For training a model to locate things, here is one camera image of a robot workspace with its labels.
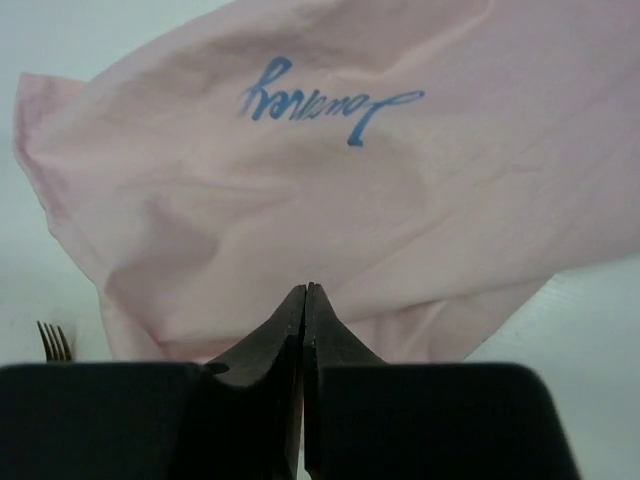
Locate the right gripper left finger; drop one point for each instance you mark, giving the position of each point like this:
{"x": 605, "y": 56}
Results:
{"x": 235, "y": 417}

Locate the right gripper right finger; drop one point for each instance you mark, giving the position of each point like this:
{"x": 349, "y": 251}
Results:
{"x": 368, "y": 419}

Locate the gold fork green handle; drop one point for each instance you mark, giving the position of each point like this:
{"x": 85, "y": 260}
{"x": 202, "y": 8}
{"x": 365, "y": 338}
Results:
{"x": 55, "y": 344}

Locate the pink cloth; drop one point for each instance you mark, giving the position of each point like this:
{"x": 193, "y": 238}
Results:
{"x": 430, "y": 163}

